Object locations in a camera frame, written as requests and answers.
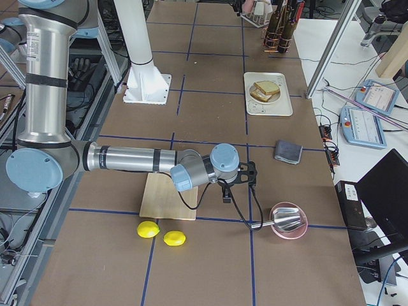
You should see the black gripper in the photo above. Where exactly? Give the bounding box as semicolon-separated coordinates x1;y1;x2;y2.
217;178;234;203

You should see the white round plate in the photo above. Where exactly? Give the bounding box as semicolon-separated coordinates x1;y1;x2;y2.
249;85;281;104

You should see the bread slice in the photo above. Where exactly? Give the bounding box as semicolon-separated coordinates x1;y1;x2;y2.
250;89;275;103
254;80;280;94

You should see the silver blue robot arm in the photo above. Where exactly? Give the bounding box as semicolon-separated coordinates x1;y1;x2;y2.
6;1;240;193

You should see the cream bear tray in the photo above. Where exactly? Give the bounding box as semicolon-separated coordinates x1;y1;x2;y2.
244;72;293;117

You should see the metal scoop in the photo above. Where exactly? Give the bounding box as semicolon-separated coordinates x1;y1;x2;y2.
251;207;305;232

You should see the wooden cutting board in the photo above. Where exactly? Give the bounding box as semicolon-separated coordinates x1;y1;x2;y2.
139;173;196;221

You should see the right yellow lemon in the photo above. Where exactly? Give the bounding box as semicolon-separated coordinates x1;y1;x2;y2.
163;231;186;246

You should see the yellow lemon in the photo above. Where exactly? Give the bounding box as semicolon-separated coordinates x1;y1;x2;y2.
136;221;160;238
163;231;186;246

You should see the grey folded cloth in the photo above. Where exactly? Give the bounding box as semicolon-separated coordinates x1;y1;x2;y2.
274;140;303;164

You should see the pink bowl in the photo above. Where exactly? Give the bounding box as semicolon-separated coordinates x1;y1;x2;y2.
269;201;309;240

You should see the left yellow lemon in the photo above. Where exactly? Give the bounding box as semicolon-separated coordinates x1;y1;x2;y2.
136;221;160;238

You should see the fried egg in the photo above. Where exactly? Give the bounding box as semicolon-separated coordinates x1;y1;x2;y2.
257;91;272;99

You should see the orange black electronics board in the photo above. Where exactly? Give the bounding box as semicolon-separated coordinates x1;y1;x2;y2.
319;124;340;170

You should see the black box device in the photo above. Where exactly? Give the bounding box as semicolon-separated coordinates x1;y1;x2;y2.
335;180;367;231

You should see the long reacher stick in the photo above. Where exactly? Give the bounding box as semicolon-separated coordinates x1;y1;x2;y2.
324;87;407;131

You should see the near blue teach pendant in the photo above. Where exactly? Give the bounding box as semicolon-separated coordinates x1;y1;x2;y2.
340;106;387;149

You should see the blue teach pendant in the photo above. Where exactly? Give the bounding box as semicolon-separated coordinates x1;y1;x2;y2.
340;106;387;149
355;79;400;115

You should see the black laptop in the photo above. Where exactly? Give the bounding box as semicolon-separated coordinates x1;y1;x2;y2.
356;149;407;241

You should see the green wine bottle front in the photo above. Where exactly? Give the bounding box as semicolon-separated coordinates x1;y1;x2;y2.
264;0;286;48

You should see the green wine bottle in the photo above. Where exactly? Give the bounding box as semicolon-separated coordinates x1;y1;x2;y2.
277;0;299;54
264;0;286;48

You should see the far blue teach pendant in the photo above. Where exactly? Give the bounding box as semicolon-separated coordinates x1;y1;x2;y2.
355;79;400;115

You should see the green wine bottle middle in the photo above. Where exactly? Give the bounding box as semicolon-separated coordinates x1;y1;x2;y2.
277;0;299;54

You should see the wooden beam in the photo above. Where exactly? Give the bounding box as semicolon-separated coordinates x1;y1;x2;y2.
375;27;408;78

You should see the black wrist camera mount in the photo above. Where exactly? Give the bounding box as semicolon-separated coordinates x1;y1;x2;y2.
235;161;258;187

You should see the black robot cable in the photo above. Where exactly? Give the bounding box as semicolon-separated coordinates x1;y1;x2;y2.
177;178;265;229

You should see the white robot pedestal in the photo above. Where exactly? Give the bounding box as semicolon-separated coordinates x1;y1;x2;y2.
117;1;171;105

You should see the copper wire bottle rack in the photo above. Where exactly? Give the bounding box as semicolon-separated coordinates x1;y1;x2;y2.
263;26;292;52

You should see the white wire cup rack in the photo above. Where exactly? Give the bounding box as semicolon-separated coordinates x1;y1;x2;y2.
240;0;273;28

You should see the aluminium frame post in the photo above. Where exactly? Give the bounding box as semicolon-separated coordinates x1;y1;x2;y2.
305;0;361;99

